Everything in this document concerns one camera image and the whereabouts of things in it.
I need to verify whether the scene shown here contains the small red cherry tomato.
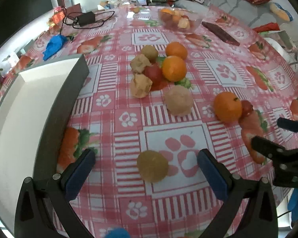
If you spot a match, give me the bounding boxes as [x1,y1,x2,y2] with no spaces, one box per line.
[241,100,253,118]

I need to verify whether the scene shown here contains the orange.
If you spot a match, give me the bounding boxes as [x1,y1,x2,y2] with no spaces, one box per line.
[165,42,188,60]
[213,92,242,124]
[161,55,187,82]

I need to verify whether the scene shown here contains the large tan round fruit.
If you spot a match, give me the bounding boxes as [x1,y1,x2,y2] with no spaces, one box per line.
[164,85,194,117]

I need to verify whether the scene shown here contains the brown kiwi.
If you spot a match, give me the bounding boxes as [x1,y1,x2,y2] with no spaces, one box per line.
[140,45,159,62]
[137,151,168,183]

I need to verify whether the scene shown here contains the tan walnut front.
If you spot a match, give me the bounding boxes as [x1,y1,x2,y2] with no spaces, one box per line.
[130,74,153,98]

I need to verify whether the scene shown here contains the tan walnut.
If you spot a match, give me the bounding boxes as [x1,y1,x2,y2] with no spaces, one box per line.
[130,74,153,98]
[130,54,151,74]

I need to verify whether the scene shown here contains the white shallow box tray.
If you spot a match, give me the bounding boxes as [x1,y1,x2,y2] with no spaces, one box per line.
[0,54,89,230]

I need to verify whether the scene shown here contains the dark red phone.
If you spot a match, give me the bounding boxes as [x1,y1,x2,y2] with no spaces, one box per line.
[202,22,240,46]

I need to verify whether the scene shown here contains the grey sofa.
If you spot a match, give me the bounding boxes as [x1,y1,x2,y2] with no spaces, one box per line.
[207,0,285,29]

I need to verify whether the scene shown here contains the orange blue plush toy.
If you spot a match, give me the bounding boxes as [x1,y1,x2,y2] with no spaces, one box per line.
[270,3,293,22]

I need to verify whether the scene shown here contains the red checkered strawberry tablecloth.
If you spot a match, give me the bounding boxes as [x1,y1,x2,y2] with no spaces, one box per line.
[0,4,298,238]

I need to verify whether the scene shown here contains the blue crumpled glove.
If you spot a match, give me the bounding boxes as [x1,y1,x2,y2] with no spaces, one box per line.
[43,35,67,61]

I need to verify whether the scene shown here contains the clear glass fruit bowl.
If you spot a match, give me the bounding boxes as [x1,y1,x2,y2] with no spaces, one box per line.
[158,7,203,34]

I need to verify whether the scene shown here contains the red gift boxes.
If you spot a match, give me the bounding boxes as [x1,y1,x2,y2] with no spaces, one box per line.
[48,7,65,28]

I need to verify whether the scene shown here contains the black power adapter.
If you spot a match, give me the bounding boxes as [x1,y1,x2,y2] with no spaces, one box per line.
[77,11,96,27]

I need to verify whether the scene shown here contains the small fruit far table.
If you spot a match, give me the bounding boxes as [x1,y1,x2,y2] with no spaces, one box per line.
[133,7,140,13]

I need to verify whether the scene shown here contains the black adapter cable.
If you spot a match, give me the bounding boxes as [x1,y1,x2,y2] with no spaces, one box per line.
[59,6,116,36]

